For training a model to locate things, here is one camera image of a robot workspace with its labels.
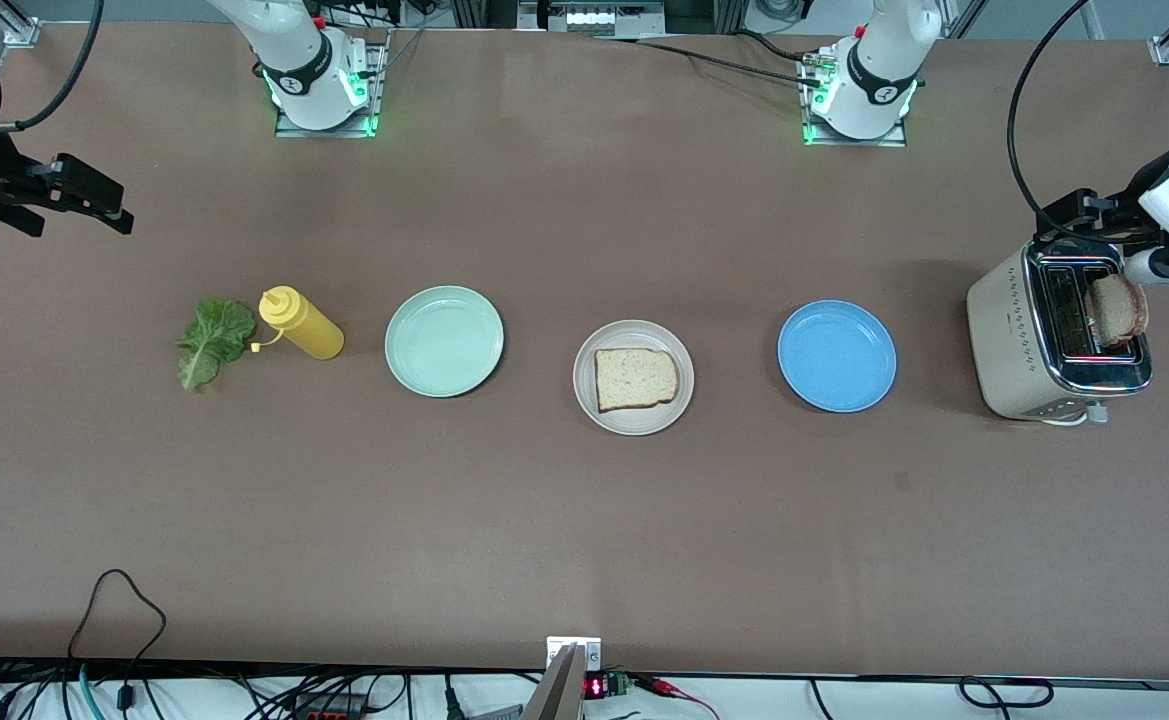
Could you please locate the grey metal bar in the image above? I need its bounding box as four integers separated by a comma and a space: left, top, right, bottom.
519, 645, 585, 720

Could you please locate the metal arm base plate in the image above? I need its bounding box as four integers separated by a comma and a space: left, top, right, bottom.
802, 48, 911, 149
273, 28, 392, 139

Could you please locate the beige plate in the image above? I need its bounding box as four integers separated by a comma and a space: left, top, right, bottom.
572, 319, 696, 437

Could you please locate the black curved cable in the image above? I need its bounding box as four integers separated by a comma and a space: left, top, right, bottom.
977, 0, 1163, 60

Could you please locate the beige and chrome toaster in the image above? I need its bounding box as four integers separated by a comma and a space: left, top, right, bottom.
965, 236, 1155, 428

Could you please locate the teal cable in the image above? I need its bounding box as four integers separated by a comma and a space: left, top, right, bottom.
77, 663, 107, 720

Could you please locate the black looped cable with plug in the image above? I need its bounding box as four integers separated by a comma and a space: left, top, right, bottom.
68, 569, 168, 713

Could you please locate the small metal mounting bracket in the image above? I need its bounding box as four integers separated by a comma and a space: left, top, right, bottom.
546, 636, 603, 673

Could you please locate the bread slice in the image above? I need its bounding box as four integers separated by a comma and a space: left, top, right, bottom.
594, 347, 680, 413
1084, 273, 1151, 350

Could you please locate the black cable across table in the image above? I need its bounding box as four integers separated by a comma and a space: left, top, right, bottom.
594, 34, 827, 91

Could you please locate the black oval cable loop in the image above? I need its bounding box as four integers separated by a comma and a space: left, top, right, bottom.
958, 677, 1055, 710

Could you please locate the pale green plate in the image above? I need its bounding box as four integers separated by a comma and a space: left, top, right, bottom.
384, 285, 506, 399

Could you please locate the grey power unit with lights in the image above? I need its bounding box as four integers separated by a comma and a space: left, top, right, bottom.
517, 0, 667, 38

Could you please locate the yellow mustard squeeze bottle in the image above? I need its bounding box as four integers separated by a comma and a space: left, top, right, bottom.
251, 285, 346, 361

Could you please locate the red clip cable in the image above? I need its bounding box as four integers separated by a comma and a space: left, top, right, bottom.
632, 674, 723, 720

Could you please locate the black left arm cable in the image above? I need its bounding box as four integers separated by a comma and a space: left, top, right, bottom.
1008, 0, 1095, 246

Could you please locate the blue plate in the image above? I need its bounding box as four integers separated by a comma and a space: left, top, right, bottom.
777, 299, 898, 414

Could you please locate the green lettuce leaf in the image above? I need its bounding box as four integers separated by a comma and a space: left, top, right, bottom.
175, 297, 258, 393

